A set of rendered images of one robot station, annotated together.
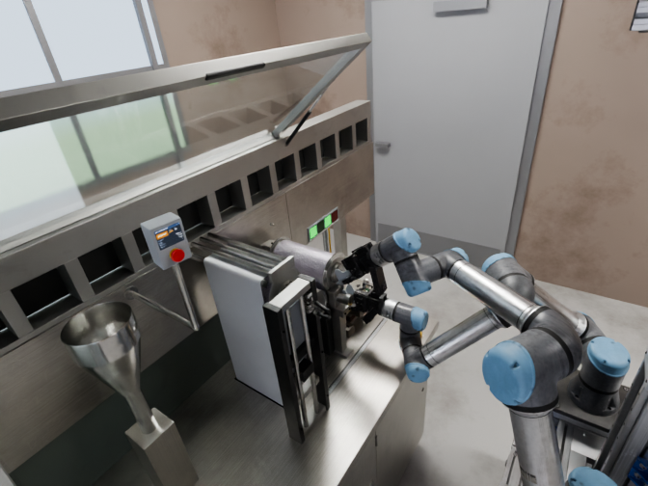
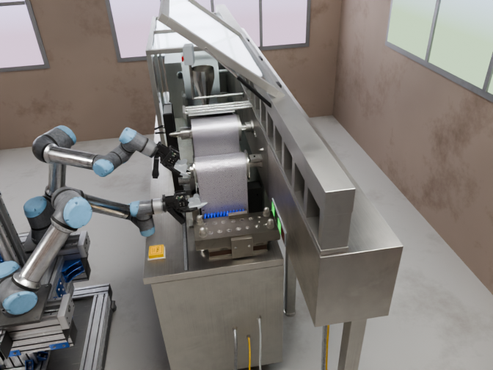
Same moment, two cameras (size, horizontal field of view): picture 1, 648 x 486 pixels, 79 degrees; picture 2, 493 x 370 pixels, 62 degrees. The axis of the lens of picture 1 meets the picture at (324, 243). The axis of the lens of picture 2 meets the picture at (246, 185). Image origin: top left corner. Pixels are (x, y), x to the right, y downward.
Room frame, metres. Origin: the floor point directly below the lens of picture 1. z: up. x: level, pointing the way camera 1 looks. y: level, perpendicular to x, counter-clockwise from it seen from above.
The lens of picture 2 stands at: (2.53, -1.06, 2.24)
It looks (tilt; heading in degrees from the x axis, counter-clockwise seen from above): 32 degrees down; 135
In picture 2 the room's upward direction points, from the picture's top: 3 degrees counter-clockwise
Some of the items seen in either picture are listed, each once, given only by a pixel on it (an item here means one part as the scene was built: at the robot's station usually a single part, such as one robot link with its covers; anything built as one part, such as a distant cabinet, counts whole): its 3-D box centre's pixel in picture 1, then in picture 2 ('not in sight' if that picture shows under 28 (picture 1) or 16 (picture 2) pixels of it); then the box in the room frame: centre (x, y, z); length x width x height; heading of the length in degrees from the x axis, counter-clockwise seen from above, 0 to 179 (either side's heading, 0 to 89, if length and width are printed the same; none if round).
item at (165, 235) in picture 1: (168, 241); (187, 54); (0.74, 0.33, 1.66); 0.07 x 0.07 x 0.10; 43
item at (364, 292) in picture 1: (370, 300); (175, 202); (1.14, -0.15, 1.12); 0.12 x 0.08 x 0.09; 52
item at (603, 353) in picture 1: (604, 362); (7, 278); (0.87, -0.89, 0.98); 0.13 x 0.12 x 0.14; 176
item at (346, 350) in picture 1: (341, 322); (191, 200); (1.11, -0.04, 1.05); 0.06 x 0.05 x 0.31; 52
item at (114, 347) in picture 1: (102, 332); (202, 73); (0.65, 0.50, 1.50); 0.14 x 0.14 x 0.06
